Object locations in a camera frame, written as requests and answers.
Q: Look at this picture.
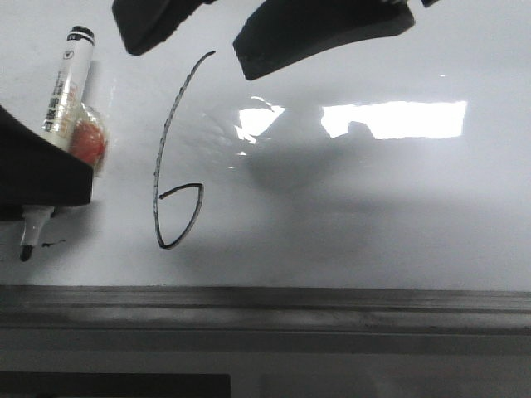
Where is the red magnet taped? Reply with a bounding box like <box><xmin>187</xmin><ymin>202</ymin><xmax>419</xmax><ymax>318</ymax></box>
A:
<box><xmin>68</xmin><ymin>103</ymin><xmax>109</xmax><ymax>177</ymax></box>

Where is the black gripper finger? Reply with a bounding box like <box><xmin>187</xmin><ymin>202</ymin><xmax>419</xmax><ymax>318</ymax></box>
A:
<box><xmin>112</xmin><ymin>0</ymin><xmax>213</xmax><ymax>56</ymax></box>
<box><xmin>233</xmin><ymin>1</ymin><xmax>415</xmax><ymax>80</ymax></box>
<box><xmin>1</xmin><ymin>109</ymin><xmax>93</xmax><ymax>221</ymax></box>

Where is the grey metal whiteboard tray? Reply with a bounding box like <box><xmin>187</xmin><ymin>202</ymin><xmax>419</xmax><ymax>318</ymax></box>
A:
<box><xmin>1</xmin><ymin>285</ymin><xmax>530</xmax><ymax>335</ymax></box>

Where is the white whiteboard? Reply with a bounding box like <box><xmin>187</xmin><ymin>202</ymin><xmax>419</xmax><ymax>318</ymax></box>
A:
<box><xmin>1</xmin><ymin>1</ymin><xmax>530</xmax><ymax>291</ymax></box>

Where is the white black whiteboard marker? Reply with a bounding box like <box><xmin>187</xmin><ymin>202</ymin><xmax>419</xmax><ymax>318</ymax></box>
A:
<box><xmin>20</xmin><ymin>26</ymin><xmax>95</xmax><ymax>262</ymax></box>

